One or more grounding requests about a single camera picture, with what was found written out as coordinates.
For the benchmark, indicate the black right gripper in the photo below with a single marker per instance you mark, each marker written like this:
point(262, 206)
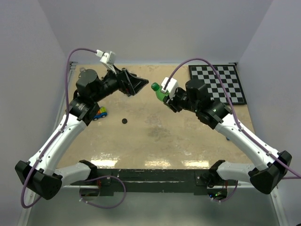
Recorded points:
point(172, 102)

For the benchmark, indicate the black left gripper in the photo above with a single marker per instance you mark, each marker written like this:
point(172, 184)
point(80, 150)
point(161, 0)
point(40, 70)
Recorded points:
point(128, 82)

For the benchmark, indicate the green plastic bottle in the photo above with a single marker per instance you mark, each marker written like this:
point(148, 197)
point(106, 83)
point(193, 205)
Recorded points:
point(161, 95)

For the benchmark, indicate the green bottle cap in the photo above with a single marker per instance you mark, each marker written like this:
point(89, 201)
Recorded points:
point(155, 86)

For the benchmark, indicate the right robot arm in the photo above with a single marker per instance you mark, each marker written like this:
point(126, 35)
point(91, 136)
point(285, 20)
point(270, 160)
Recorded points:
point(268, 165)

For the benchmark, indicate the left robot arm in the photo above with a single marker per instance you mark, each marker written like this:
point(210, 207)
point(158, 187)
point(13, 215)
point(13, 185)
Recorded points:
point(40, 173)

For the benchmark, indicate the colourful toy car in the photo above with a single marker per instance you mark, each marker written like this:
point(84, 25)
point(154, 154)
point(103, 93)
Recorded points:
point(102, 113)

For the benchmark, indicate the black white chessboard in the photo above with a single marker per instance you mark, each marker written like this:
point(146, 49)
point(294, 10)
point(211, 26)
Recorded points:
point(229, 79)

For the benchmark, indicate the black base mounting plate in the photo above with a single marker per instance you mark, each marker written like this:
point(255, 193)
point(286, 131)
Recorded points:
point(194, 181)

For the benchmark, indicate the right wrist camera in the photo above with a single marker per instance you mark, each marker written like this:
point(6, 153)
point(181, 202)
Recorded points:
point(169, 88)

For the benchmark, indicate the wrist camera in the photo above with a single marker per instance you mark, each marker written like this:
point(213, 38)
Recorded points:
point(169, 88)
point(107, 59)

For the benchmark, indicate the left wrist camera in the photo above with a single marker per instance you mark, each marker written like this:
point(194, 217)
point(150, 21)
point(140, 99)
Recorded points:
point(107, 59)

